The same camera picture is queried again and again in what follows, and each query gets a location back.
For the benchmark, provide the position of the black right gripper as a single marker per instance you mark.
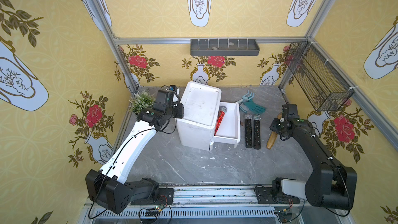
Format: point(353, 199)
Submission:
point(276, 126)

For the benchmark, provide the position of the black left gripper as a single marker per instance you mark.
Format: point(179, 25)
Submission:
point(178, 110)

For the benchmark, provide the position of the gold glitter microphone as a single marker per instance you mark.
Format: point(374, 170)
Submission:
point(272, 138)

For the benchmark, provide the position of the white plastic drawer cabinet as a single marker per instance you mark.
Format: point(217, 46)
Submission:
point(201, 104)

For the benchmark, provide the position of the black rhinestone microphone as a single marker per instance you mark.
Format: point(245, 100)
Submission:
point(257, 131)
point(248, 131)

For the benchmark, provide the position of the red glitter microphone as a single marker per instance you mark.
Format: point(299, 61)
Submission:
point(221, 114)

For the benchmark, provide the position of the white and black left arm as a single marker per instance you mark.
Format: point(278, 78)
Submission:
point(109, 187)

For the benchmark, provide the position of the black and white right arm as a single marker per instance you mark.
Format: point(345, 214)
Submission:
point(331, 184)

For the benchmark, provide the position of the green artificial potted plant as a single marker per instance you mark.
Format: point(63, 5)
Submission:
point(140, 101)

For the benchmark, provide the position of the black wire mesh basket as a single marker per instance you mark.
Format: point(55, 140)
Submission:
point(321, 82)

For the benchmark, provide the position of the grey wall shelf tray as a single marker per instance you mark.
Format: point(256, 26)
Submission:
point(224, 47)

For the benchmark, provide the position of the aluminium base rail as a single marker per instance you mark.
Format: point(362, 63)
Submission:
point(221, 203)

